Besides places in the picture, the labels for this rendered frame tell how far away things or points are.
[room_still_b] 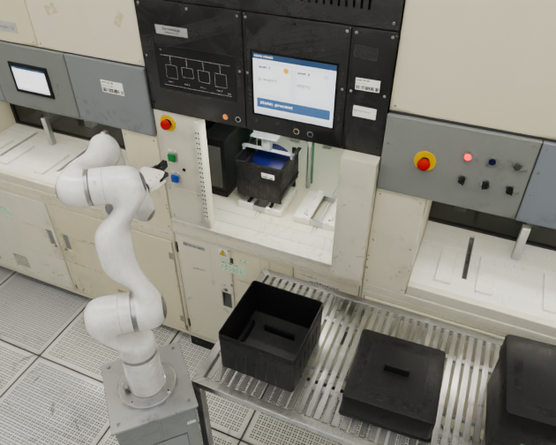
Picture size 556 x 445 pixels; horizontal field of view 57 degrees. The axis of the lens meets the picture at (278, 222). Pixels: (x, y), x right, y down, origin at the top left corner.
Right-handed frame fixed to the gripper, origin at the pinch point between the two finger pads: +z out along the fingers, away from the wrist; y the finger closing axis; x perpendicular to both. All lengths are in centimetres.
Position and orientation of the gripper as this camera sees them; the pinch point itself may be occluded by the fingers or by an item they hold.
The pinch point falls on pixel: (162, 165)
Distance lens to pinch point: 206.1
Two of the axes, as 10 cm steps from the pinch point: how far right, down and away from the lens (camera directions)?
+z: 3.9, -5.8, 7.2
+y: 9.2, 2.5, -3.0
